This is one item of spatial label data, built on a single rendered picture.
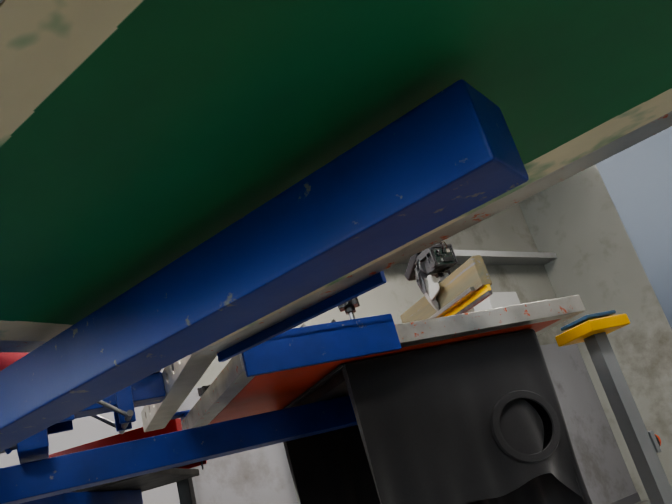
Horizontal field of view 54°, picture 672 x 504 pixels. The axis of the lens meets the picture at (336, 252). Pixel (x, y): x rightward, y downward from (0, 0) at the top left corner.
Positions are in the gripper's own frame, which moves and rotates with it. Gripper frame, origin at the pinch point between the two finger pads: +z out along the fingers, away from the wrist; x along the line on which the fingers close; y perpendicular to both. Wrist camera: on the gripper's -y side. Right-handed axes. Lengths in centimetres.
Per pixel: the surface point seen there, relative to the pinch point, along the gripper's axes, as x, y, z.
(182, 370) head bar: -72, 21, 10
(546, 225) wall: 420, -363, -176
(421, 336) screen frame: -27.7, 29.0, 13.6
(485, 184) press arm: -69, 106, 23
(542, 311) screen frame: 3.2, 29.0, 12.8
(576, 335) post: 25.8, 12.7, 16.2
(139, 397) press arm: -77, 3, 10
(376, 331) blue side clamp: -37.5, 30.1, 11.5
